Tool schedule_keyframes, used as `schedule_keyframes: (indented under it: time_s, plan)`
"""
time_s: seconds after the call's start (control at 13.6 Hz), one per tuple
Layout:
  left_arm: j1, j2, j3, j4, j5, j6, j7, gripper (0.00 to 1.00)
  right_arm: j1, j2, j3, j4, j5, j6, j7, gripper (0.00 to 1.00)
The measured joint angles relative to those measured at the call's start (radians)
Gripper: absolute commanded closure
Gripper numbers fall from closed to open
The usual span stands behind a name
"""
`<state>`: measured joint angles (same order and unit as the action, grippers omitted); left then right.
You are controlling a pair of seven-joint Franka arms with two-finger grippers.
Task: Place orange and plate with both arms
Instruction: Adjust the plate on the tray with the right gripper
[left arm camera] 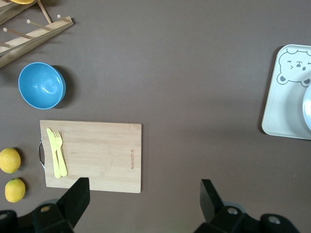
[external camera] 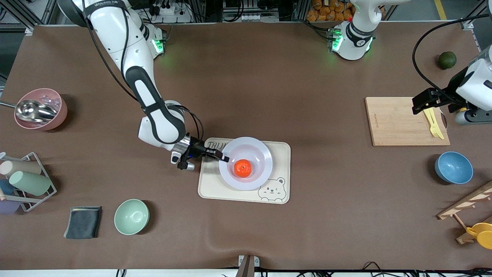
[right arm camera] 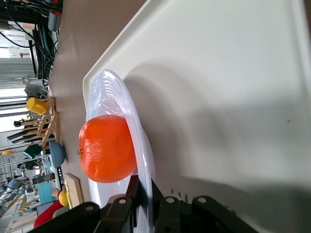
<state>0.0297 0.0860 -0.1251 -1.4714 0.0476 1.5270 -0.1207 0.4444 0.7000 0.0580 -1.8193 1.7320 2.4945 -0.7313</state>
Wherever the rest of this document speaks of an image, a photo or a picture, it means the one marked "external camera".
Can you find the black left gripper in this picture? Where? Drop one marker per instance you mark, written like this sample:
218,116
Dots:
448,94

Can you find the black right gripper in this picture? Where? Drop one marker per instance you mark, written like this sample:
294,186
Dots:
198,148

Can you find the orange fruit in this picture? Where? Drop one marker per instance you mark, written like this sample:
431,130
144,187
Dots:
243,168

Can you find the pale lavender plate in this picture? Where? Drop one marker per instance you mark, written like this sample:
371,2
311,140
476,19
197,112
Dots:
253,148

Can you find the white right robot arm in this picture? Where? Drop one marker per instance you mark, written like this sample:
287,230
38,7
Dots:
161,127

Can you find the yellow plastic fork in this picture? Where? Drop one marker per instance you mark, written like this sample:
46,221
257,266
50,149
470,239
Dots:
440,132
434,132

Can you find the dark green avocado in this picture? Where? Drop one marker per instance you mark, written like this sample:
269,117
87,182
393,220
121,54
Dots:
447,60

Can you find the bamboo cutting board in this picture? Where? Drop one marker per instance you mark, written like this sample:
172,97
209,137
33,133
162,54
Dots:
396,123

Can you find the cream bear print tray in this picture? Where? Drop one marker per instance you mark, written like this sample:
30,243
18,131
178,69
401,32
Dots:
280,154

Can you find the blue bowl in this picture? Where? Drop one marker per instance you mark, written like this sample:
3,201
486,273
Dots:
455,169

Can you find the wooden peg dish rack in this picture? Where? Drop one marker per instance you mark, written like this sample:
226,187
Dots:
465,204

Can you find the mint green bowl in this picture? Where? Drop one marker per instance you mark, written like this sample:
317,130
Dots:
130,217

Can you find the yellow cup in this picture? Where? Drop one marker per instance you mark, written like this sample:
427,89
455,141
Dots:
482,234

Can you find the white empty power strip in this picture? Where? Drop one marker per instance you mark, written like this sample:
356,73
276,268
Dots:
259,17

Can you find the white power strip with plugs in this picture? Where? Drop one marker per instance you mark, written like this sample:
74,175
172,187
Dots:
173,13

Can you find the dark grey folded cloth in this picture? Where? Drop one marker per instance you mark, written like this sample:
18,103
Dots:
82,223

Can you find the pink bowl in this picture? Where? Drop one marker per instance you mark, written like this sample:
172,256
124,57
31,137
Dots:
57,115

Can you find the shiny metal scoop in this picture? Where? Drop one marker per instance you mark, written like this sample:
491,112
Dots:
34,111

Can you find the mint green cup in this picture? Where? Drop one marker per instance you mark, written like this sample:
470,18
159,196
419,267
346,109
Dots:
30,182

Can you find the beige cup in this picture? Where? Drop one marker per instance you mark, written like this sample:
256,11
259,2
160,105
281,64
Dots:
19,168

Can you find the blue cup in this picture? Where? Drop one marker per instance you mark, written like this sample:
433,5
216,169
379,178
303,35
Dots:
5,187

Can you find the purple cup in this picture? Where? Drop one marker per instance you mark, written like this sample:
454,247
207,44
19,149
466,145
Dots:
7,207

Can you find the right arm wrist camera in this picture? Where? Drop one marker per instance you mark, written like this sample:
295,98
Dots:
186,166

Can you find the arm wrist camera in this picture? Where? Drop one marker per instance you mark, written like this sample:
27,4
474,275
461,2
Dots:
186,166
472,118

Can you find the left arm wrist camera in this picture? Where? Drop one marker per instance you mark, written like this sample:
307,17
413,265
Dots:
472,118

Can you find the aluminium frame corner profile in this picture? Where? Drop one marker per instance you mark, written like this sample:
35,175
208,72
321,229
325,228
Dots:
467,25

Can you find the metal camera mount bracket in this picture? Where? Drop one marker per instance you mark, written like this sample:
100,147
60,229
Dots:
248,267

